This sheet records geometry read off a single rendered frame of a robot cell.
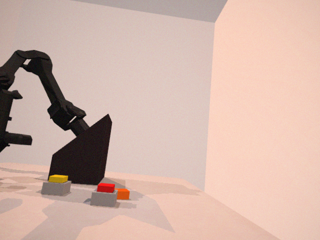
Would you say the red button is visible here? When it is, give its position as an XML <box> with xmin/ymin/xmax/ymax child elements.
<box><xmin>90</xmin><ymin>183</ymin><xmax>118</xmax><ymax>207</ymax></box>

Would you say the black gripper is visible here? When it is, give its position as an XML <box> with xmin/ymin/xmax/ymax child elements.
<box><xmin>0</xmin><ymin>110</ymin><xmax>32</xmax><ymax>153</ymax></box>

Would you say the yellow button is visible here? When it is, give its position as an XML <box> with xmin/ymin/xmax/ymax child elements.
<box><xmin>41</xmin><ymin>175</ymin><xmax>71</xmax><ymax>196</ymax></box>

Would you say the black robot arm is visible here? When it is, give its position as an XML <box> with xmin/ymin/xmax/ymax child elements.
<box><xmin>0</xmin><ymin>50</ymin><xmax>90</xmax><ymax>137</ymax></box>

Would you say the orange block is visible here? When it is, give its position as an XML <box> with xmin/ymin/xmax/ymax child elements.
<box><xmin>115</xmin><ymin>188</ymin><xmax>130</xmax><ymax>199</ymax></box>

